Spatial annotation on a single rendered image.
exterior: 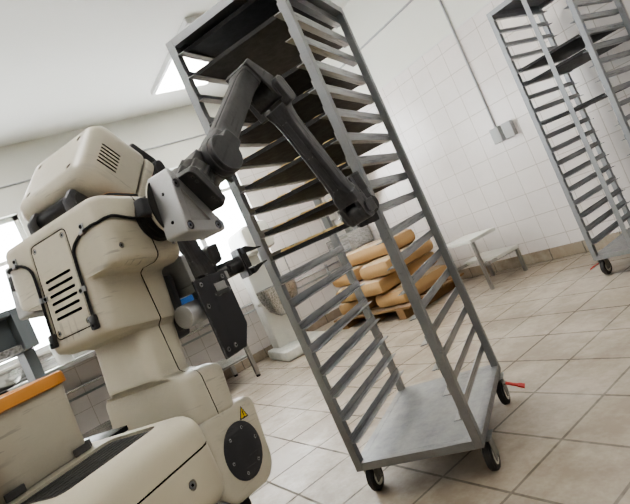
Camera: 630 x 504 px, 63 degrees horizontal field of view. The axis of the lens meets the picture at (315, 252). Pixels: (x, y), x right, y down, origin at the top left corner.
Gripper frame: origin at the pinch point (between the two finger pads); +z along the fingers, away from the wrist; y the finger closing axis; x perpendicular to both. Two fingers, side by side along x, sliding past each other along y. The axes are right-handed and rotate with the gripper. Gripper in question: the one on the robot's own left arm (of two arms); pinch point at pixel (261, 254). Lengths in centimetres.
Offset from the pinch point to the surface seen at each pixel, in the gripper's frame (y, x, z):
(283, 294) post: -16.5, 4.0, 3.3
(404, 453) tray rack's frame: -84, -12, 12
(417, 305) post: -36, -35, 25
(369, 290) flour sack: -72, 223, 202
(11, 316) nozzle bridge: 18, 58, -73
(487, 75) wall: 56, 93, 306
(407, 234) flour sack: -40, 205, 257
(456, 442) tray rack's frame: -84, -28, 22
